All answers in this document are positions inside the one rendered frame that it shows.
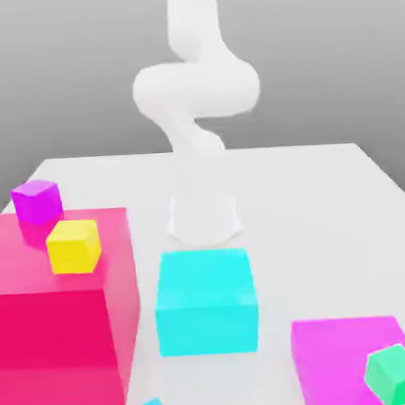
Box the small yellow cube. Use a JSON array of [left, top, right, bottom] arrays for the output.
[[44, 218, 104, 276]]

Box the small purple cube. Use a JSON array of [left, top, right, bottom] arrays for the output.
[[9, 178, 65, 227]]

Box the small green cube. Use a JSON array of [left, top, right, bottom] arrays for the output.
[[362, 342, 405, 405]]

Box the large cyan box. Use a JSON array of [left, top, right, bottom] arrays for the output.
[[152, 246, 261, 359]]

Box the large pink box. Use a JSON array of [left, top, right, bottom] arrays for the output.
[[0, 206, 146, 405]]

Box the large magenta box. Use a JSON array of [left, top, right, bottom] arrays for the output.
[[290, 314, 405, 405]]

